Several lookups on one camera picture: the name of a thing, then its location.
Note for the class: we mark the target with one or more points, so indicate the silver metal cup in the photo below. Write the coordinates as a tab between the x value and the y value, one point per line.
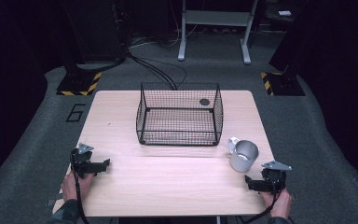
244	155

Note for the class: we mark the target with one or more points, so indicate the black hazard-striped stand base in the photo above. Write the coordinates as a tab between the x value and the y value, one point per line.
284	84
80	84

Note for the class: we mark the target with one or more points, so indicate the small white box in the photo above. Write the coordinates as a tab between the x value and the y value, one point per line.
284	13

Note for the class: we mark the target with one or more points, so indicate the black round table grommet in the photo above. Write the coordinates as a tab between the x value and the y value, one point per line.
204	102

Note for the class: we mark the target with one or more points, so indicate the white metal stand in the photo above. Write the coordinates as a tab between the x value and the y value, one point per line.
217	18

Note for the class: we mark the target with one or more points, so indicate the person's left hand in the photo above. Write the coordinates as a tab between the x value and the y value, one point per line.
70	186

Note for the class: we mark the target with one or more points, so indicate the person's right hand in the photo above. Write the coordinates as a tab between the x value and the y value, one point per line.
279	203

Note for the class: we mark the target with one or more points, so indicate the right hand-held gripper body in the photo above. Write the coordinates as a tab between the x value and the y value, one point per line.
275	178

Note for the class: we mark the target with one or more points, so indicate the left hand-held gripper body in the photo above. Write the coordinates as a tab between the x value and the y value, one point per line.
81	157

